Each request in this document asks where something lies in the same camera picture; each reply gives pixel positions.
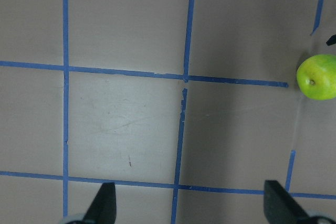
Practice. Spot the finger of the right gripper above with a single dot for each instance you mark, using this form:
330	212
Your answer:
331	41

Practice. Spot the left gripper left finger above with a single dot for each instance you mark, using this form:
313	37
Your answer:
103	208

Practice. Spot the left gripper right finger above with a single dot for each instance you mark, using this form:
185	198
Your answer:
280	207

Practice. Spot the green apple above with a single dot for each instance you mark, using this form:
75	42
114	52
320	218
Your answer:
316	77

